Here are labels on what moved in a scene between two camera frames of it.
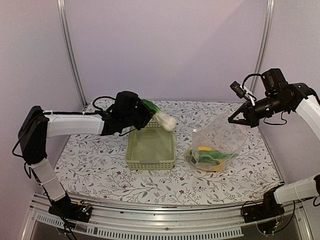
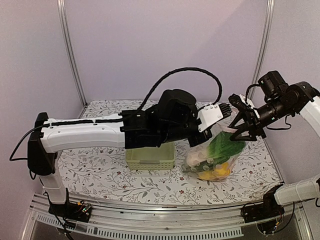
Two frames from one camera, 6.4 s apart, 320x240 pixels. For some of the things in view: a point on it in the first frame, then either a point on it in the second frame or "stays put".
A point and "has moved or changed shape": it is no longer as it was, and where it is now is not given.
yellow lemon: (218, 167) → (216, 175)
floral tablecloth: (93, 167) stays put
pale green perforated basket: (150, 148) stays put
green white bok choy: (165, 120) has moved or changed shape
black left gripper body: (140, 119) → (176, 133)
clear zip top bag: (216, 146) has moved or changed shape
